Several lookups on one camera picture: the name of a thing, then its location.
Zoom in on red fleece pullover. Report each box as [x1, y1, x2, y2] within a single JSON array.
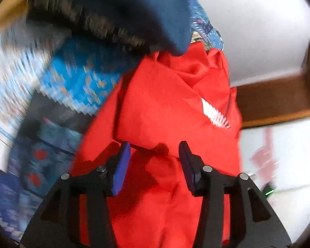
[[71, 43, 241, 247]]

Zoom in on brown wooden door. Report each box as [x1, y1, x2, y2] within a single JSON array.
[[237, 43, 310, 128]]

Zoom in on blue patchwork bedspread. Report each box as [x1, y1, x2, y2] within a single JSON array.
[[0, 0, 226, 241]]

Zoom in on blue denim jeans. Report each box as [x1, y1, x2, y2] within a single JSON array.
[[27, 0, 191, 56]]

